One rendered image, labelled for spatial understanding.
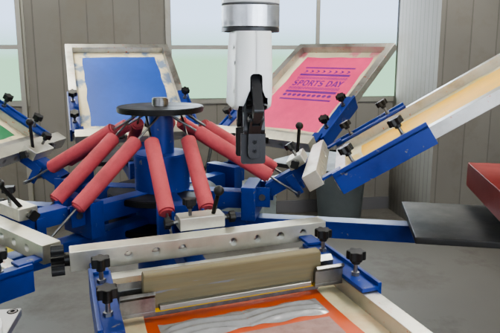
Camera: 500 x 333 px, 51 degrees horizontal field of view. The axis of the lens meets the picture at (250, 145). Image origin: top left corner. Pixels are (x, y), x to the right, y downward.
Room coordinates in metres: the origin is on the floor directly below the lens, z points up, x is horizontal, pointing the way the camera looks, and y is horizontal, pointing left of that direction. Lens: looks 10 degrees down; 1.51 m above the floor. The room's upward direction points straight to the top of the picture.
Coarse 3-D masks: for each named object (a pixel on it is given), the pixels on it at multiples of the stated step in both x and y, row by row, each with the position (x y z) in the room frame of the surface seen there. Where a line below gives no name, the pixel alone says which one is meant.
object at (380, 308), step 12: (264, 252) 1.32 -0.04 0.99; (276, 252) 1.32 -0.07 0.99; (180, 264) 1.24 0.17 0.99; (192, 264) 1.24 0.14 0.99; (120, 276) 1.17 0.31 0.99; (132, 276) 1.17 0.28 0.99; (348, 288) 1.13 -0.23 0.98; (360, 300) 1.08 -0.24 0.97; (372, 300) 1.04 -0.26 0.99; (384, 300) 1.04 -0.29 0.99; (372, 312) 1.04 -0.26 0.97; (384, 312) 1.00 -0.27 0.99; (396, 312) 0.99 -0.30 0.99; (384, 324) 1.00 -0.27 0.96; (396, 324) 0.96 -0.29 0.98; (408, 324) 0.94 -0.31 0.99; (420, 324) 0.94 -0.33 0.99
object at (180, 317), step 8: (232, 304) 1.10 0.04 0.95; (184, 312) 1.06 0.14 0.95; (192, 312) 1.06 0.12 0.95; (200, 312) 1.06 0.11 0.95; (208, 312) 1.06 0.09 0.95; (216, 312) 1.06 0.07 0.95; (224, 312) 1.06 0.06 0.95; (144, 320) 1.02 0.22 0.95; (152, 320) 1.02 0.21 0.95; (160, 320) 1.02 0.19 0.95; (168, 320) 1.02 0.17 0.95; (176, 320) 1.02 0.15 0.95; (184, 320) 1.02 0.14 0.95; (152, 328) 0.99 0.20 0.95; (240, 328) 0.99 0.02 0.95; (248, 328) 0.99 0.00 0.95
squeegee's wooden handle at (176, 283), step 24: (216, 264) 1.07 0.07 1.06; (240, 264) 1.08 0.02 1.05; (264, 264) 1.10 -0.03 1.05; (288, 264) 1.12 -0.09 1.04; (312, 264) 1.14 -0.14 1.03; (144, 288) 1.01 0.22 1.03; (168, 288) 1.03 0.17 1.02; (192, 288) 1.04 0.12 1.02; (216, 288) 1.06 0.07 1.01; (240, 288) 1.08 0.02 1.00
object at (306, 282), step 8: (304, 280) 1.13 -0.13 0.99; (256, 288) 1.09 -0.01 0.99; (264, 288) 1.09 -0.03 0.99; (272, 288) 1.09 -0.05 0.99; (280, 288) 1.10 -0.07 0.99; (288, 288) 1.11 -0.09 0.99; (208, 296) 1.05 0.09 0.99; (216, 296) 1.05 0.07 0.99; (224, 296) 1.06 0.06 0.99; (232, 296) 1.06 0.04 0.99; (240, 296) 1.07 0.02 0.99; (160, 304) 1.02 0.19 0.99; (168, 304) 1.02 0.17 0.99; (176, 304) 1.02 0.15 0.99; (184, 304) 1.03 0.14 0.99; (192, 304) 1.03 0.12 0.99
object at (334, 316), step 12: (252, 300) 1.11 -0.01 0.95; (264, 300) 1.11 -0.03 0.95; (276, 300) 1.11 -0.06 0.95; (288, 300) 1.11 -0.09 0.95; (324, 300) 1.11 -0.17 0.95; (336, 312) 1.06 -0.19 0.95; (264, 324) 1.01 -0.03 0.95; (276, 324) 1.01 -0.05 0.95; (288, 324) 1.01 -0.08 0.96; (300, 324) 1.01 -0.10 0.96; (312, 324) 1.01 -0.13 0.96; (324, 324) 1.01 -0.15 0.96; (336, 324) 1.01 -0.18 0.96; (348, 324) 1.01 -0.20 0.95
